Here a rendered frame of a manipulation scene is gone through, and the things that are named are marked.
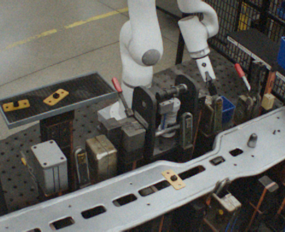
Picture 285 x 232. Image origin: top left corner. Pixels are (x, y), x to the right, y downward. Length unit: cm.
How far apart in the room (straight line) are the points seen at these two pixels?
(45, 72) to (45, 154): 246
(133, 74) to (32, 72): 203
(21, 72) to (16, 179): 204
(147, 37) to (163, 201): 61
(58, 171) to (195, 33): 80
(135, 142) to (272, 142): 50
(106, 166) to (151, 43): 50
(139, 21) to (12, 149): 77
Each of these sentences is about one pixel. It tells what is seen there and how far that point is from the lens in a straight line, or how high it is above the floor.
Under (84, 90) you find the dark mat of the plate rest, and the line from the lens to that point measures 140.
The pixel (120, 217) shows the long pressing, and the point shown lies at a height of 100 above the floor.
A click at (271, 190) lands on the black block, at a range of 142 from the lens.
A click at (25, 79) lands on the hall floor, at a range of 360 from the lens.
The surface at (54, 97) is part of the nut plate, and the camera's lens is 136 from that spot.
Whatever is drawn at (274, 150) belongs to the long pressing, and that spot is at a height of 100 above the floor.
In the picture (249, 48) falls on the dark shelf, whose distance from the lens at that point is 209.
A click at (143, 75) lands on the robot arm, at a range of 173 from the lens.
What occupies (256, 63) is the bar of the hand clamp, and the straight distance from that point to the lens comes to 158.
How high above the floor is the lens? 195
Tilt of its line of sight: 37 degrees down
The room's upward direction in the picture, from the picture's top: 6 degrees clockwise
